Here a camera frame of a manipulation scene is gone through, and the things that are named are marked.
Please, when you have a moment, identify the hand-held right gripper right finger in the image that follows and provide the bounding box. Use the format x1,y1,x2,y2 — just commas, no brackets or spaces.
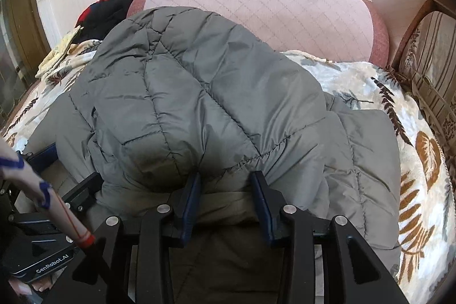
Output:
249,170,410,304

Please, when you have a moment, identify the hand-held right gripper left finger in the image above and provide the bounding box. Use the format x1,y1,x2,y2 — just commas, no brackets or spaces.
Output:
46,172,202,304

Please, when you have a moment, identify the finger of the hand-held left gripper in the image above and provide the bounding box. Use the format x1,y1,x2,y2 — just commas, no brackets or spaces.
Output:
60,172,104,210
27,143,59,166

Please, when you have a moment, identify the grey quilted jacket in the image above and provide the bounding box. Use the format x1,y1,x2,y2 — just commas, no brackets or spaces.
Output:
27,7,401,304

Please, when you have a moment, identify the white tapered cloth red band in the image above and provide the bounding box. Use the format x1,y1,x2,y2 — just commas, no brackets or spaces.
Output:
0,138,96,249

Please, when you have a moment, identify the yellow floral cloth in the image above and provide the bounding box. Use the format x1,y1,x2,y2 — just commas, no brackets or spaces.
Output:
36,28,84,78

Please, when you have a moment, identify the leaded glass wooden door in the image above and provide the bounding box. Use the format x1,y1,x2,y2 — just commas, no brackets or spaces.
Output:
0,0,50,123

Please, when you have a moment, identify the red garment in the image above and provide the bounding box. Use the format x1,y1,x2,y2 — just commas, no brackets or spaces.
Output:
78,0,113,25

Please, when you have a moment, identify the leaf print fleece blanket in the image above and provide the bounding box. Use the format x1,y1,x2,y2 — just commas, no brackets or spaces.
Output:
0,40,456,297

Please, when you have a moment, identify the black garment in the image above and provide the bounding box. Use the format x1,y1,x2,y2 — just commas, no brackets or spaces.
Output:
76,0,177,43

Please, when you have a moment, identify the pink sofa back cushion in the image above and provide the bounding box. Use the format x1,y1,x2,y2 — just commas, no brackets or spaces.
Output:
126,0,390,68

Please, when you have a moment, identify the striped sofa cushion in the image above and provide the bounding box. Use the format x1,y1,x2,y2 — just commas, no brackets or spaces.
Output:
397,10,456,155

